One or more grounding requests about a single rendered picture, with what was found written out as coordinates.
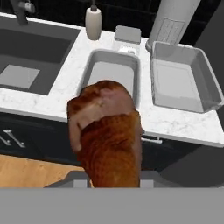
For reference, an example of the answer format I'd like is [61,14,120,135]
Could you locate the silver cupboard handle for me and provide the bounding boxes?
[0,133,12,147]
[3,129,26,149]

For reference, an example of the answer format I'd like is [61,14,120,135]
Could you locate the cream soap dispenser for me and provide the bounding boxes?
[85,0,102,41]

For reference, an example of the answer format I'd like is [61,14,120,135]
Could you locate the silver drawer handle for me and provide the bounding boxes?
[141,136,164,145]

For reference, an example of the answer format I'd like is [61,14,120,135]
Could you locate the white paper towel roll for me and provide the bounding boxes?
[145,0,202,54]

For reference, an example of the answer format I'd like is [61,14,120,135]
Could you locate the grey kitchen sink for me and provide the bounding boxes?
[0,16,81,96]

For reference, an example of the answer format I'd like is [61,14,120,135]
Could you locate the brown chicken drumstick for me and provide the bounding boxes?
[66,80,145,188]

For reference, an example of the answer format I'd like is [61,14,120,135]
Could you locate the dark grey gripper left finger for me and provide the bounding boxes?
[44,171,90,189]

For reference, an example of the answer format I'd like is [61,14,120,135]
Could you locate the grey sponge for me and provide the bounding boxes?
[114,24,143,46]

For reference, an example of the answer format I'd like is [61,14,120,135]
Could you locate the dark cupboard door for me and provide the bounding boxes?
[0,112,81,166]
[141,136,205,176]

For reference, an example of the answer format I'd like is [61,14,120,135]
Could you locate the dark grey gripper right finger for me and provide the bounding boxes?
[139,170,182,189]

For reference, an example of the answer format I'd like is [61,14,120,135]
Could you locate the grey sink tap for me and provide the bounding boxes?
[10,0,37,26]

